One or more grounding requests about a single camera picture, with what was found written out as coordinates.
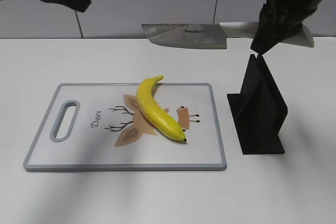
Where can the white grey-rimmed cutting board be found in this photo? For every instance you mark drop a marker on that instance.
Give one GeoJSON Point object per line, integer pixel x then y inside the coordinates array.
{"type": "Point", "coordinates": [98, 127]}

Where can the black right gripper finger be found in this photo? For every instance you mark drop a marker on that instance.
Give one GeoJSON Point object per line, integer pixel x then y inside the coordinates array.
{"type": "Point", "coordinates": [279, 24]}

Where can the yellow plastic banana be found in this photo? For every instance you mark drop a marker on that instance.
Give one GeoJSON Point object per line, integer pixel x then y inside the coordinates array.
{"type": "Point", "coordinates": [156, 115]}

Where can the black knife stand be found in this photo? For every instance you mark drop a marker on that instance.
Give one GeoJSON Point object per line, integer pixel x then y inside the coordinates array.
{"type": "Point", "coordinates": [259, 110]}

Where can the white-handled kitchen knife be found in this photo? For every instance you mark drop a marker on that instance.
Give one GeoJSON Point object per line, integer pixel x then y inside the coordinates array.
{"type": "Point", "coordinates": [198, 36]}

